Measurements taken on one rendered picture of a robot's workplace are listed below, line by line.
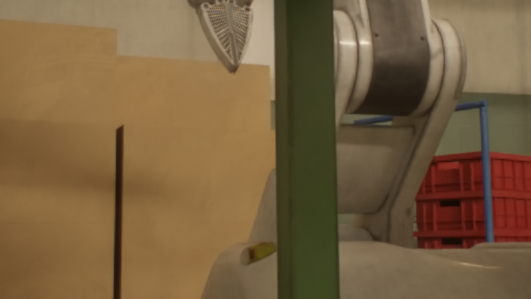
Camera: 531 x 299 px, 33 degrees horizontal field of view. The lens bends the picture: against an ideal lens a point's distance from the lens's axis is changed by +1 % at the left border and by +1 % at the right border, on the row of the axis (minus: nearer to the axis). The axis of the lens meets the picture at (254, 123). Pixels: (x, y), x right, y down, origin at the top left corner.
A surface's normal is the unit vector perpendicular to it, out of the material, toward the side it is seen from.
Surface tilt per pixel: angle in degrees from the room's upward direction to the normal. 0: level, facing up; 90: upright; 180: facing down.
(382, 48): 82
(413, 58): 93
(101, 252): 90
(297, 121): 90
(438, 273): 48
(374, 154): 136
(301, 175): 90
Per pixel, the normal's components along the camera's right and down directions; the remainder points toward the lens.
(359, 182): 0.22, 0.62
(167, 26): 0.28, -0.14
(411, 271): -0.05, -0.80
